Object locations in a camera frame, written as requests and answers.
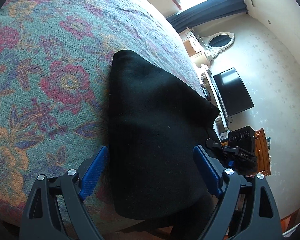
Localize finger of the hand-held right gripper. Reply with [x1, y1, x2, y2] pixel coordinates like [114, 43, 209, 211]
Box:
[206, 138, 231, 156]

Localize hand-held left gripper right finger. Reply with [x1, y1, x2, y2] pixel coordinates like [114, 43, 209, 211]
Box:
[193, 145, 283, 240]

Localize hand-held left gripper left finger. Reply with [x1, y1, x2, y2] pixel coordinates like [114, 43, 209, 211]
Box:
[19, 145, 109, 240]

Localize black pants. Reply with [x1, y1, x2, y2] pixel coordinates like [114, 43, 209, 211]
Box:
[107, 49, 222, 240]

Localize wooden cabinet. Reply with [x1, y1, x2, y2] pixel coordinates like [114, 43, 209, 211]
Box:
[254, 127, 272, 177]

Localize white television stand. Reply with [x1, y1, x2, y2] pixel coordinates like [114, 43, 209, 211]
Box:
[199, 64, 232, 141]

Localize black flat television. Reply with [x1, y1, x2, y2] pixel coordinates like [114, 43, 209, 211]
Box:
[212, 67, 255, 117]

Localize white oval vanity mirror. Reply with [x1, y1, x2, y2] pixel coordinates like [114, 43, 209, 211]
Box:
[201, 32, 235, 61]

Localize cream dresser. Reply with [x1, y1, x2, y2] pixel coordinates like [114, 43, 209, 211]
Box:
[179, 27, 211, 65]

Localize floral bedspread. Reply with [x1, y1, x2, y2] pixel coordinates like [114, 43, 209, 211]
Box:
[0, 0, 206, 233]

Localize dark blue curtain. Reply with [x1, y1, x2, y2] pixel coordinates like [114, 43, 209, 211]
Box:
[166, 0, 248, 32]

